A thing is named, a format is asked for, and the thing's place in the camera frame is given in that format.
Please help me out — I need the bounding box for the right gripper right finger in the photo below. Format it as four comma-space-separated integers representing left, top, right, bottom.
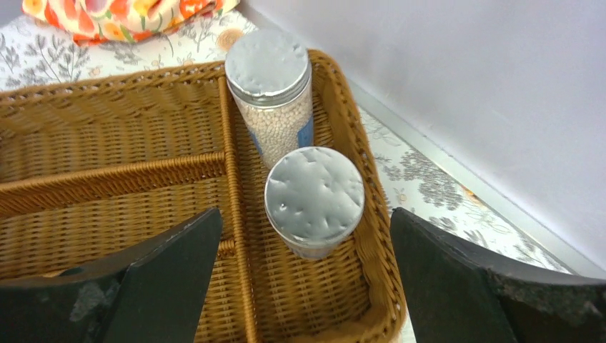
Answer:
390, 208, 605, 342

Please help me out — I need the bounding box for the floral patterned table mat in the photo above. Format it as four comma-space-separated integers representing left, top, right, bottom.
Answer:
0, 9, 576, 343

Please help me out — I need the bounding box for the orange floral cloth bag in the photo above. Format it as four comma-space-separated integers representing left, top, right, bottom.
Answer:
21, 0, 239, 45

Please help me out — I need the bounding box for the aluminium frame rail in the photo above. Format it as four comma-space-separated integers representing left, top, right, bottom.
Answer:
347, 79, 605, 279

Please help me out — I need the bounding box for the blue label pellet jar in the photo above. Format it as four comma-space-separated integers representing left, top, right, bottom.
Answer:
224, 29, 314, 168
264, 146, 365, 260

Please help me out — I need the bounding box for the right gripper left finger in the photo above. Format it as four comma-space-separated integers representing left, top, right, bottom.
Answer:
1, 208, 223, 342

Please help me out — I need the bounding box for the brown wicker divided basket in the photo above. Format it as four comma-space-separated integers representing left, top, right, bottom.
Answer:
1, 50, 406, 342

